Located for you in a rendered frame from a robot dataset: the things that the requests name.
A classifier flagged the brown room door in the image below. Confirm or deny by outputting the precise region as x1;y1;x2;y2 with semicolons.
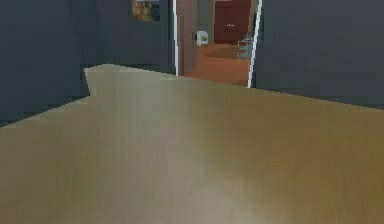
177;0;199;77

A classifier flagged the pale grey shelf unit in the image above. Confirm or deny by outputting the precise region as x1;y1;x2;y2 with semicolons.
236;37;255;60

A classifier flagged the dark red cupboard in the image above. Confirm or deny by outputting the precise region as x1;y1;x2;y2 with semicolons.
213;0;252;46

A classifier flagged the framed yellow brown picture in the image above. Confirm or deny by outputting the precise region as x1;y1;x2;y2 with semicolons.
131;0;161;23

